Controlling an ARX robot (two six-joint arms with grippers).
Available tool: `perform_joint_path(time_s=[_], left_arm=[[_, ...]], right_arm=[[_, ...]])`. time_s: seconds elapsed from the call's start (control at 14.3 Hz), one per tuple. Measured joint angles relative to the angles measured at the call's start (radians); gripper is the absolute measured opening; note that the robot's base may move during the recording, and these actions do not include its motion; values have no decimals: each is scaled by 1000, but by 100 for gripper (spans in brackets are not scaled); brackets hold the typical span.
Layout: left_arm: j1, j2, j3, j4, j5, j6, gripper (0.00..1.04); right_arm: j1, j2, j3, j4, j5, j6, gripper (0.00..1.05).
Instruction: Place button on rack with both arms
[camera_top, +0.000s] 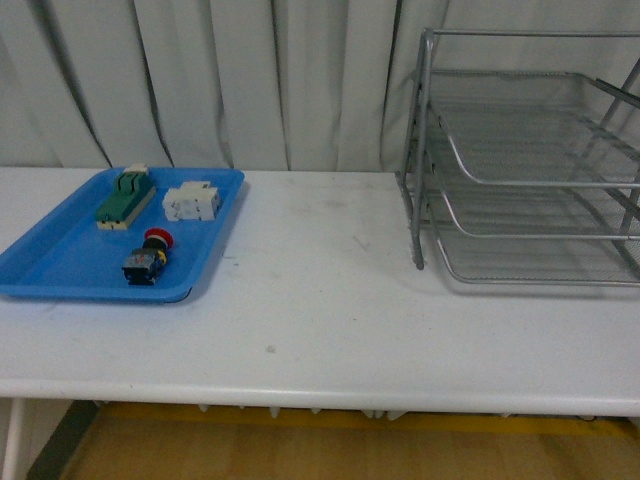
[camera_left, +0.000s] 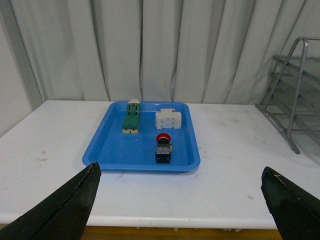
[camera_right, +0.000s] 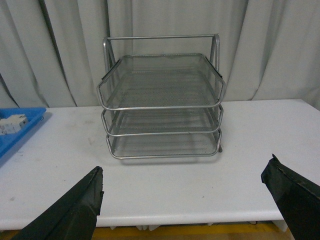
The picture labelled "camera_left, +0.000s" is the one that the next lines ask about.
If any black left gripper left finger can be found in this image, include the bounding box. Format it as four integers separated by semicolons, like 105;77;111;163
0;162;101;240

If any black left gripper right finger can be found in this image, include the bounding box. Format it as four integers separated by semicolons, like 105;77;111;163
261;166;320;240

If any red emergency stop button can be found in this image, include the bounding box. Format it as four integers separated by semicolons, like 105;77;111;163
155;132;173;164

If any silver mesh tray rack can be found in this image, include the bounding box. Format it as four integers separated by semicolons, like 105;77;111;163
255;36;320;154

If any blue plastic tray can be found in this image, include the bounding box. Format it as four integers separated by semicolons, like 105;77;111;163
82;101;201;173

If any white circuit breaker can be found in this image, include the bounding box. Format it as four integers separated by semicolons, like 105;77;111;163
155;108;182;130

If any white curtain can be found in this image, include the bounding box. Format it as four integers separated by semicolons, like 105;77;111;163
0;0;320;105

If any green knife switch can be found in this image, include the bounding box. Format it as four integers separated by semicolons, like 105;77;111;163
122;99;141;134

